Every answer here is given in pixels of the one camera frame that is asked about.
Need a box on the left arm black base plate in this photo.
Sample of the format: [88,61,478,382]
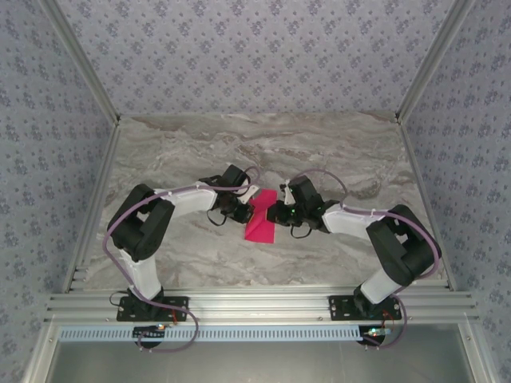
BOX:
[116,295,189,322]

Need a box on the aluminium side rail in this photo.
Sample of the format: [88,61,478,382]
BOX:
[61,121,123,294]
[398,119,456,292]

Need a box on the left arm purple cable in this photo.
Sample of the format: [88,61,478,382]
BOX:
[102,165,263,354]

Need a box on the right gripper thin black cable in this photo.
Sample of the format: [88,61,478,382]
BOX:
[289,223,315,240]

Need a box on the left black controller board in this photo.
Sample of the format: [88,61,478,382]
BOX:
[133,325,167,342]

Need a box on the left gripper thin black cable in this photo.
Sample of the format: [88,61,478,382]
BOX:
[205,207,232,227]

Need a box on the pink paper sheet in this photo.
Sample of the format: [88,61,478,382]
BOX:
[244,189,279,243]

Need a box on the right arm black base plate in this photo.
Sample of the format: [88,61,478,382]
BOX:
[327,294,402,322]

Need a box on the black controller board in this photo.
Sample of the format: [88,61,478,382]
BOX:
[133,325,167,342]
[361,326,394,345]

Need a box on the right black controller board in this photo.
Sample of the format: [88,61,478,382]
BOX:
[361,326,394,345]

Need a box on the grey metal sheet panel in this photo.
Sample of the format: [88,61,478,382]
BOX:
[23,322,496,383]

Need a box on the aluminium frame post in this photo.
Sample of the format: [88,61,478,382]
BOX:
[394,0,478,123]
[39,0,121,125]

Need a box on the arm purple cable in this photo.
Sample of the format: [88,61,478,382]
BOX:
[102,165,263,354]
[293,169,442,350]

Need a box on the aluminium mounting rail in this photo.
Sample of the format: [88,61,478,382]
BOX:
[43,290,480,323]

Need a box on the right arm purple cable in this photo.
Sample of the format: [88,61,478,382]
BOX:
[293,169,442,350]

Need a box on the light blue slotted cable duct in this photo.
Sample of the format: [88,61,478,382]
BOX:
[59,326,394,342]

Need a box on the gripper thin black cable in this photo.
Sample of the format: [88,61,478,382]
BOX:
[205,207,232,227]
[289,223,315,240]

